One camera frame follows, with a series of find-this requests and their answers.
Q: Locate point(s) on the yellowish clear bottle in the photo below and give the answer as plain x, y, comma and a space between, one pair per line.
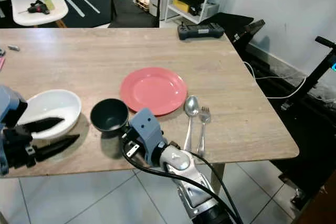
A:
49, 1

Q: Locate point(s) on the dark blue bowl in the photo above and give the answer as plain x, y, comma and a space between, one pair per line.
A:
109, 115

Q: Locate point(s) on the white bowl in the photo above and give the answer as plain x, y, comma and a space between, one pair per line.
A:
55, 103

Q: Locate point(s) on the glowing scooter display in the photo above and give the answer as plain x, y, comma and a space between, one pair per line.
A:
334, 67

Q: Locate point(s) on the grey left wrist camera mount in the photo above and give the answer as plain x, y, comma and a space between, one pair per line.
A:
10, 103

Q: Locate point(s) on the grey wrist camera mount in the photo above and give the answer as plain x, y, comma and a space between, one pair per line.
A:
144, 127
10, 103

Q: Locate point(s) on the yellow box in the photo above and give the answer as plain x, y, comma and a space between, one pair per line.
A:
181, 2

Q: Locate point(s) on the silver fork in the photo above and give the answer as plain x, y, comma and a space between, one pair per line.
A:
205, 116

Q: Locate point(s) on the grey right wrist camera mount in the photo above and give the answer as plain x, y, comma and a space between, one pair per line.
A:
144, 127

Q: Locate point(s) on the pink paper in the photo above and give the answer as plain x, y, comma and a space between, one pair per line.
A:
2, 64

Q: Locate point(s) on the black exercise machine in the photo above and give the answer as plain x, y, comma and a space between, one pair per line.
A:
289, 145

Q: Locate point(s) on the light wooden table leg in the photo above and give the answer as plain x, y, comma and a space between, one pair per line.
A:
217, 179

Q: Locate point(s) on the small metal piece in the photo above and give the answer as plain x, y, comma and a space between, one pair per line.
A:
13, 48

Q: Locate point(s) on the dark rug with white stripes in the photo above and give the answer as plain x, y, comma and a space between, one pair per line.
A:
84, 19

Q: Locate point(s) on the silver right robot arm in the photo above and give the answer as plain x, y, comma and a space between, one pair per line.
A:
181, 164

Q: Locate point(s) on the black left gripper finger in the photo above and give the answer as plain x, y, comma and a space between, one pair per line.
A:
60, 146
47, 125

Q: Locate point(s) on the red plate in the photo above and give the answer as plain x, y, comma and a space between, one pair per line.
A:
153, 90

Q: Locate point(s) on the silver spoon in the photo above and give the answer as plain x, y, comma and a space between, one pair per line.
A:
191, 106

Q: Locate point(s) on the black remote controller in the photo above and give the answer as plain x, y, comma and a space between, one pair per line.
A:
199, 31

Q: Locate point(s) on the black and red tool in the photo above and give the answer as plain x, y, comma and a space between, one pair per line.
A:
38, 8

